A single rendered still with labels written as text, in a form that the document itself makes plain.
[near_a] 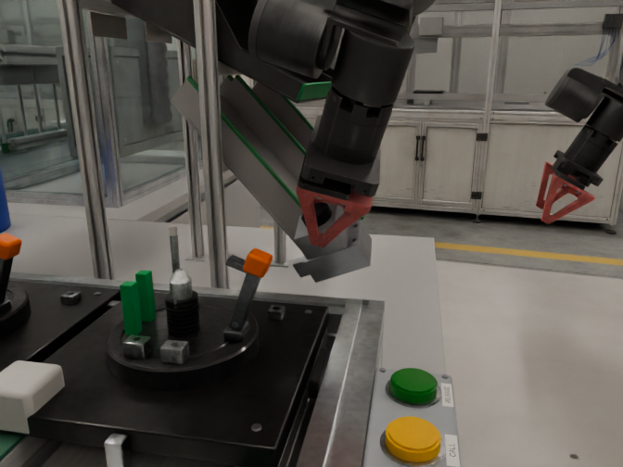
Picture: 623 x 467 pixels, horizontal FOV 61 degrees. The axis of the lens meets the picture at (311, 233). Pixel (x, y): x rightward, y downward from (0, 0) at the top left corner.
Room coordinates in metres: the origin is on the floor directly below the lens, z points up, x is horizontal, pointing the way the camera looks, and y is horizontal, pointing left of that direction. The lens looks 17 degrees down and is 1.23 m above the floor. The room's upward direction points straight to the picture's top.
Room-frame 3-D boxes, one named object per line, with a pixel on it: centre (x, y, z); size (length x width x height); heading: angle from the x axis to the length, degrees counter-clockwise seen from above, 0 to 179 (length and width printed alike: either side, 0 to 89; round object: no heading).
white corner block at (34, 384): (0.38, 0.24, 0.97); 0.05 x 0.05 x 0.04; 79
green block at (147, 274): (0.47, 0.16, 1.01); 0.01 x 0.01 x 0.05; 79
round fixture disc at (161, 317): (0.45, 0.12, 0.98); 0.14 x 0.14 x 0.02
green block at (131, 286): (0.45, 0.17, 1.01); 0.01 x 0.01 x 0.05; 79
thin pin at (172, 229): (0.51, 0.14, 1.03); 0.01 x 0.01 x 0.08
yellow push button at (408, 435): (0.33, -0.07, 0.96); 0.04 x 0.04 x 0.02
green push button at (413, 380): (0.40, -0.09, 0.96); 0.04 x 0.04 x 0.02
